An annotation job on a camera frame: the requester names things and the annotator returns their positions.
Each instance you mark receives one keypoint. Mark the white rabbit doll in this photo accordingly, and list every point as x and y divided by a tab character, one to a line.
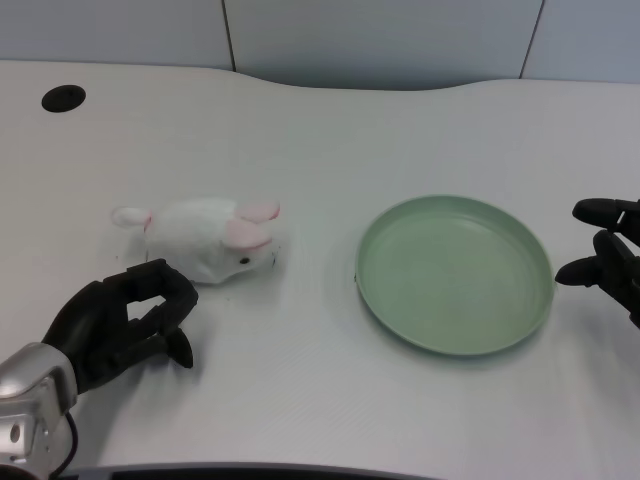
210	240

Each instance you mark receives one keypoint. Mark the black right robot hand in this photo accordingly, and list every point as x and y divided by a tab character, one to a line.
612	260

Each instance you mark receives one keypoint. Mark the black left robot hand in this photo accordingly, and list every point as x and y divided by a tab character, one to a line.
95	320

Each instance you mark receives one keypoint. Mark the green round plate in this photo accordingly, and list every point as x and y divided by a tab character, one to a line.
455	275

